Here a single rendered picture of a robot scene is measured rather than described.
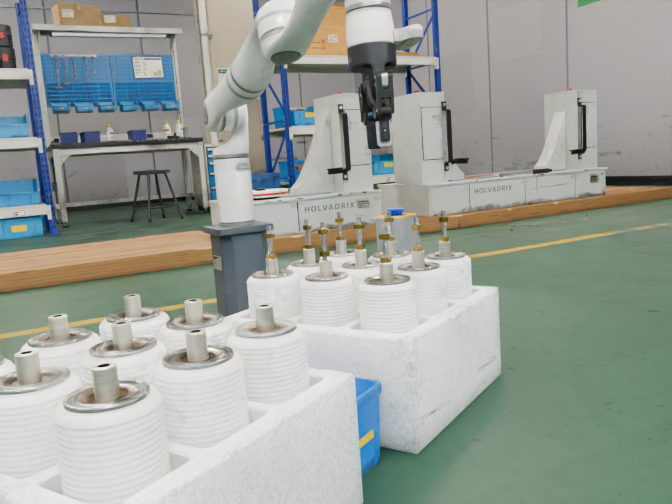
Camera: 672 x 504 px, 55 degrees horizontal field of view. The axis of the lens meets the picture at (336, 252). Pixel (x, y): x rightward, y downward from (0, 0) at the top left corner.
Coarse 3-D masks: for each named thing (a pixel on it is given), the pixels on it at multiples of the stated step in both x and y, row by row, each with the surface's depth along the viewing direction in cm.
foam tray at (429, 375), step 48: (480, 288) 126; (336, 336) 101; (384, 336) 97; (432, 336) 100; (480, 336) 118; (384, 384) 98; (432, 384) 101; (480, 384) 119; (384, 432) 99; (432, 432) 101
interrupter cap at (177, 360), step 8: (176, 352) 70; (184, 352) 70; (208, 352) 70; (216, 352) 69; (224, 352) 69; (232, 352) 68; (168, 360) 67; (176, 360) 67; (184, 360) 68; (208, 360) 66; (216, 360) 66; (224, 360) 66; (168, 368) 65; (176, 368) 65; (184, 368) 65; (192, 368) 65; (200, 368) 65
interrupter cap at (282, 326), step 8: (280, 320) 81; (288, 320) 80; (240, 328) 79; (248, 328) 78; (256, 328) 79; (280, 328) 78; (288, 328) 77; (240, 336) 76; (248, 336) 75; (256, 336) 74; (264, 336) 74; (272, 336) 75
